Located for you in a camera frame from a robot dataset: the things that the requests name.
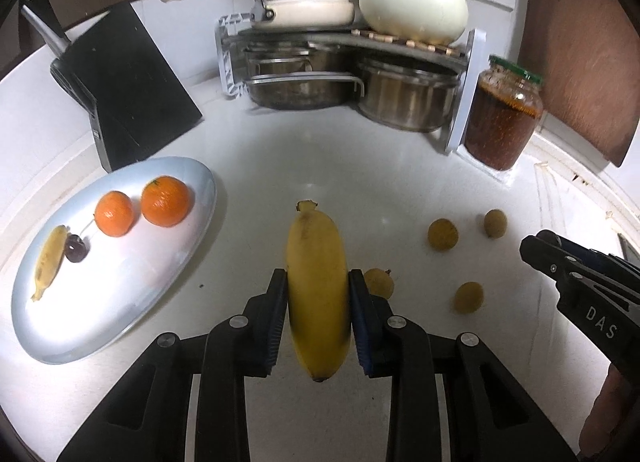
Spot longan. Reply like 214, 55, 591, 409
452, 281, 485, 315
363, 268, 395, 300
426, 218, 459, 252
483, 208, 508, 239

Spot dark cherry with stem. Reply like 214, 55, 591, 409
64, 219, 94, 264

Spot yellow banana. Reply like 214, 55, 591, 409
285, 200, 350, 382
32, 225, 68, 302

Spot orange mandarin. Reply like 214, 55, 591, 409
140, 176, 192, 228
93, 191, 134, 238

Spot person's right hand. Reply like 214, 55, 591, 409
578, 364, 634, 458

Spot white pad under jar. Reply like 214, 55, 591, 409
454, 146, 518, 188

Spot light blue oval plate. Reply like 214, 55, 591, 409
11, 158, 217, 364

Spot glass jar green lid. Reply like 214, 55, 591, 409
463, 55, 544, 170

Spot steel pot under rack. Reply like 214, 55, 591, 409
358, 57, 460, 133

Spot brown wooden cutting board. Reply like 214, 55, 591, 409
518, 0, 639, 166

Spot wooden lattice trivet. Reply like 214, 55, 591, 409
350, 29, 466, 58

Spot steel pan under rack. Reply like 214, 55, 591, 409
243, 42, 366, 110

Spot black knife block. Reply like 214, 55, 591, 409
21, 0, 202, 173

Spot white grey shelf rack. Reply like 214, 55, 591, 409
215, 14, 487, 153

